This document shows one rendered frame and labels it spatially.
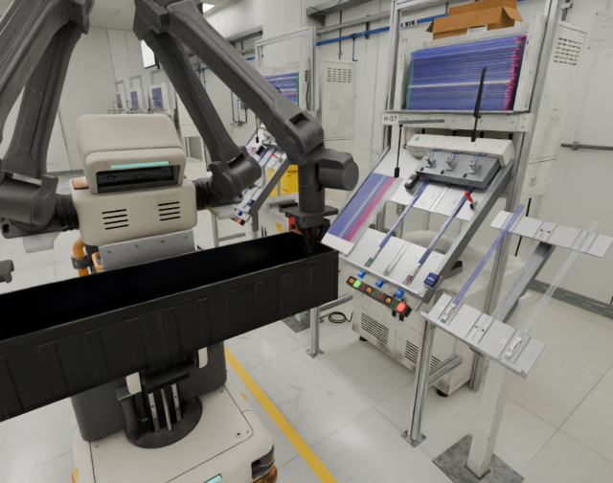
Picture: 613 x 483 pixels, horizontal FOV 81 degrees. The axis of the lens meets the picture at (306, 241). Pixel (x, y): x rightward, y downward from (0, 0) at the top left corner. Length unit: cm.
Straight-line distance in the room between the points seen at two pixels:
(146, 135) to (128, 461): 109
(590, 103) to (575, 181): 52
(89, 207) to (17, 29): 38
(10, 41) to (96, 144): 26
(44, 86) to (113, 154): 16
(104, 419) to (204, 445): 36
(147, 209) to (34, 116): 29
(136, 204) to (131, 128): 17
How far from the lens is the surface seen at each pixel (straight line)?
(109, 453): 159
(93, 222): 96
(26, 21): 74
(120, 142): 89
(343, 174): 68
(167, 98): 562
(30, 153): 84
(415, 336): 202
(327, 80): 280
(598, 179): 317
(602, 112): 316
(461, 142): 183
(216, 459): 146
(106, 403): 153
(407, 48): 206
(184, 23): 82
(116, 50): 977
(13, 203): 84
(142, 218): 97
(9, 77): 66
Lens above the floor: 140
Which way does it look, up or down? 21 degrees down
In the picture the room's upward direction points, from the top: straight up
